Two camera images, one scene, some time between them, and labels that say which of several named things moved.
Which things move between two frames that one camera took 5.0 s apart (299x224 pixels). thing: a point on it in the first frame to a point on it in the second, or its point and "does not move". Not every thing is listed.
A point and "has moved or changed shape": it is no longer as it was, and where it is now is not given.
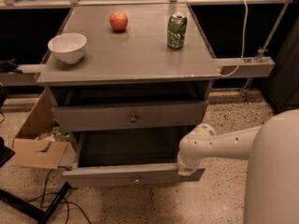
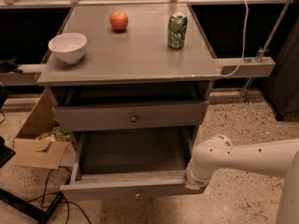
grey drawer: (127, 157) has moved or changed shape
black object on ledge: (9, 65) does not move
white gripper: (187, 164) to (195, 178)
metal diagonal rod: (263, 51) does not move
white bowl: (68, 47) does not move
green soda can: (177, 25) does not move
